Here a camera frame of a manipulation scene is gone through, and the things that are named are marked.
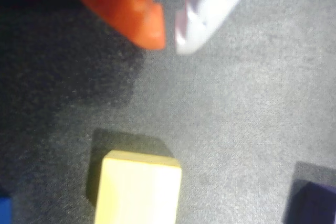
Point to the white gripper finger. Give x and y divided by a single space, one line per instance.
210 11

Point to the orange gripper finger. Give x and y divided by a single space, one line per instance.
118 3

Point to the yellow wooden cube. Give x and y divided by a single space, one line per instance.
139 190

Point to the purple wooden cube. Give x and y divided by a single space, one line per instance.
312 205

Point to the blue wooden cube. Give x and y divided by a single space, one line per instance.
5 211

